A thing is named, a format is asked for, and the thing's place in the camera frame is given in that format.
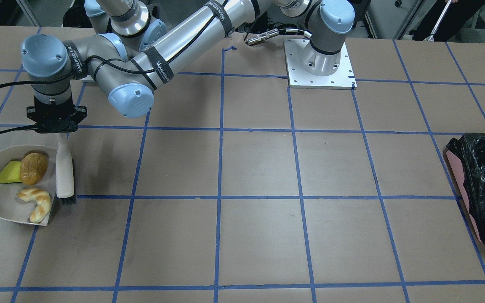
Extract toy croissant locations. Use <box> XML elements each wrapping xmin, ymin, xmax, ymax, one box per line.
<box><xmin>16</xmin><ymin>187</ymin><xmax>53</xmax><ymax>223</ymax></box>

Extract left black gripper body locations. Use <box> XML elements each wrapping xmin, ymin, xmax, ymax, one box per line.
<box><xmin>26</xmin><ymin>97</ymin><xmax>88</xmax><ymax>134</ymax></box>

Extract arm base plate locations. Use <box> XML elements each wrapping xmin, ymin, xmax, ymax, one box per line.
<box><xmin>284</xmin><ymin>39</ymin><xmax>357</xmax><ymax>90</ymax></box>

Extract cream hand brush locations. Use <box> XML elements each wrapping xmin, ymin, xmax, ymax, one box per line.
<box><xmin>55</xmin><ymin>133</ymin><xmax>76</xmax><ymax>205</ymax></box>

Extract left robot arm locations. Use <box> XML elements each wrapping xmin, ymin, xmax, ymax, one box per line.
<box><xmin>21</xmin><ymin>0</ymin><xmax>355</xmax><ymax>133</ymax></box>

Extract cream plastic dustpan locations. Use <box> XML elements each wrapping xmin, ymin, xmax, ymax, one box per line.
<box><xmin>0</xmin><ymin>145</ymin><xmax>56</xmax><ymax>224</ymax></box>

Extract brown bread roll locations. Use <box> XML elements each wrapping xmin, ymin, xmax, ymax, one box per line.
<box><xmin>19</xmin><ymin>153</ymin><xmax>49</xmax><ymax>186</ymax></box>

